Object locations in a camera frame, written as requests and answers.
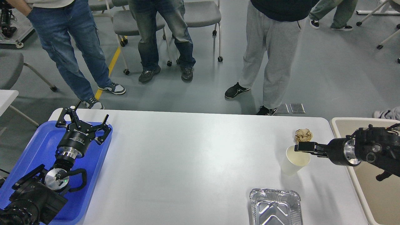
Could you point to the person in green trousers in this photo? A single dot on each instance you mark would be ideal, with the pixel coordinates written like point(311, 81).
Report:
point(343, 13)

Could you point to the beige plastic bin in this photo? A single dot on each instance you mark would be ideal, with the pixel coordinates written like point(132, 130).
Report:
point(380, 200)

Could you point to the white sneaker at right edge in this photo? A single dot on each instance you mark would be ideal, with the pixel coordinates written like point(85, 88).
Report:
point(393, 113)

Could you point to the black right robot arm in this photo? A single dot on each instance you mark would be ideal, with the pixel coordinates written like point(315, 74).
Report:
point(379, 146)

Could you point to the blue plastic tray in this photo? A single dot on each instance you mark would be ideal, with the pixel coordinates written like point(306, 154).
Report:
point(41, 150)

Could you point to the white side table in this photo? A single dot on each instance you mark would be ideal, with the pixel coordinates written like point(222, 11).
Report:
point(6, 98)

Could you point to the person in blue jeans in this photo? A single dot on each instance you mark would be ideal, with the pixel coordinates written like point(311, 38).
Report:
point(57, 22)

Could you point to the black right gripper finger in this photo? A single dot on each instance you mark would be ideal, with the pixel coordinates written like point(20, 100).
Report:
point(311, 151)
point(317, 146)

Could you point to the crumpled brown paper ball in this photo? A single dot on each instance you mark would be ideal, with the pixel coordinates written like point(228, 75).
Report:
point(303, 135)

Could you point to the person in grey sweatpants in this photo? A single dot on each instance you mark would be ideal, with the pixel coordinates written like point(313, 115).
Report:
point(273, 27)

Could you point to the grey chair left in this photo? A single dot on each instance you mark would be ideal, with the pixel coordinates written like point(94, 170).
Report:
point(10, 70)

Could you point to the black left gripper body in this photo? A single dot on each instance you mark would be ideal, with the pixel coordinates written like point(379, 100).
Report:
point(75, 141)

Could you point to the aluminium foil tray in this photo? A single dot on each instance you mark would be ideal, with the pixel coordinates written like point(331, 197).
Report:
point(275, 207)

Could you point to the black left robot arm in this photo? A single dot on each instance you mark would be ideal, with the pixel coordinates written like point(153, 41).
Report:
point(54, 178)

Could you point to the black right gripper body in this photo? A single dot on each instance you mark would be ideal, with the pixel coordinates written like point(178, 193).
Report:
point(341, 151)

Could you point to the white paper cup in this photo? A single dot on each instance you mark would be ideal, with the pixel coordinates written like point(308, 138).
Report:
point(293, 161)

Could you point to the white chair legs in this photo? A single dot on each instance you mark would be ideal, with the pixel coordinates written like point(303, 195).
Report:
point(385, 7)

